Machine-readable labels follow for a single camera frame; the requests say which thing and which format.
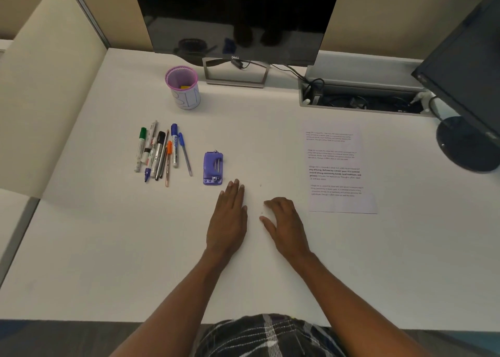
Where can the white marker red label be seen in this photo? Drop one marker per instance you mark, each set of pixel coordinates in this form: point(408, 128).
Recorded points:
point(152, 132)

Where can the person's right hand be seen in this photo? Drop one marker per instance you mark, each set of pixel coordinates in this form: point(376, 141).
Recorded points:
point(289, 228)

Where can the person's right forearm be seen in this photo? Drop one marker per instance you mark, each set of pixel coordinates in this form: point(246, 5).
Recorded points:
point(351, 310)

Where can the black monitor round base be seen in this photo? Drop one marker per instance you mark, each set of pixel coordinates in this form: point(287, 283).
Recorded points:
point(468, 68)

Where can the white desk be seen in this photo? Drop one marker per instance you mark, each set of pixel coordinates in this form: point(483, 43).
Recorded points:
point(97, 232)

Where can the purple hole punch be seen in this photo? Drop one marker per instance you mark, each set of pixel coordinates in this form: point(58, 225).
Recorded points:
point(209, 169)

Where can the dark pencil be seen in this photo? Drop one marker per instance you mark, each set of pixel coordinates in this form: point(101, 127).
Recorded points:
point(161, 165)

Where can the beige cubicle partition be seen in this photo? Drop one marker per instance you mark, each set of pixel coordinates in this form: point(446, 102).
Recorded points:
point(390, 17)

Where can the purple rimmed white pen cup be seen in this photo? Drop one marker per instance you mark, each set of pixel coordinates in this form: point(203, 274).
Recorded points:
point(187, 99)

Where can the cream curved side panel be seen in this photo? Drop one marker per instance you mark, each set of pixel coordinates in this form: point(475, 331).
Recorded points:
point(47, 95)

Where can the green cap marker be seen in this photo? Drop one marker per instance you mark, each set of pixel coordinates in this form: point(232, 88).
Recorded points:
point(143, 133)

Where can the blue cap marker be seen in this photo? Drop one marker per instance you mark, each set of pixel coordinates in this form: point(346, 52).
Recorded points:
point(174, 134)

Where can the black cap marker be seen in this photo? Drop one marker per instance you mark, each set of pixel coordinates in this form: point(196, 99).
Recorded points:
point(160, 138)

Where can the slim blue tip marker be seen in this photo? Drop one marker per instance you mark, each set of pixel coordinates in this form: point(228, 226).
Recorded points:
point(147, 175)

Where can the stack of printed papers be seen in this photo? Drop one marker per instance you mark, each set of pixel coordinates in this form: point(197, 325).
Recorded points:
point(340, 142)

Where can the black monitor silver stand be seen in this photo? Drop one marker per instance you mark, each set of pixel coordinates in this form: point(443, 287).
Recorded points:
point(234, 9)

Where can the orange pen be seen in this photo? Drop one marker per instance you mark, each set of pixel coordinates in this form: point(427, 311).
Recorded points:
point(169, 146)

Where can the plaid shorts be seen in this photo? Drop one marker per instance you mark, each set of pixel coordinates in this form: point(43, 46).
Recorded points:
point(265, 337)

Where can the blue pen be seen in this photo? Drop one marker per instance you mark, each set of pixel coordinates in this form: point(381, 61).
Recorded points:
point(185, 153)

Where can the person's left hand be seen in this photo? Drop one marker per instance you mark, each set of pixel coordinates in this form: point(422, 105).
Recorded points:
point(226, 224)

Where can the person's left forearm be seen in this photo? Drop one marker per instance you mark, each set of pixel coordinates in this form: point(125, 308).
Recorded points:
point(175, 310)

